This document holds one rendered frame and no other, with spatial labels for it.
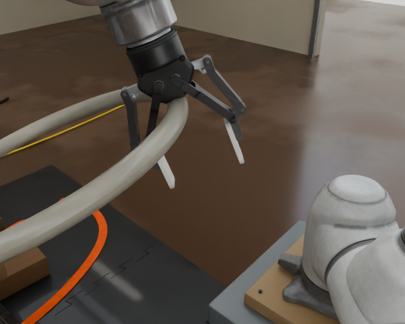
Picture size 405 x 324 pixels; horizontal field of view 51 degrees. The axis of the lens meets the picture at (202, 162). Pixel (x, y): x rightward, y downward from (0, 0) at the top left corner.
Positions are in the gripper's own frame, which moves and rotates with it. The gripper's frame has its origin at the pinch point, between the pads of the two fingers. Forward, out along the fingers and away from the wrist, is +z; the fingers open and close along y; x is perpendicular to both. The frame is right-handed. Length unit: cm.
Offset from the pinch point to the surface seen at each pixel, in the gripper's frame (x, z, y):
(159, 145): 13.4, -10.2, 2.1
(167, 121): 8.7, -11.1, 0.8
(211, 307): -10.5, 38.9, 12.3
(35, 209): -157, 66, 124
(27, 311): -84, 79, 109
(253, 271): -20.5, 41.5, 1.9
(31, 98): -329, 33, 170
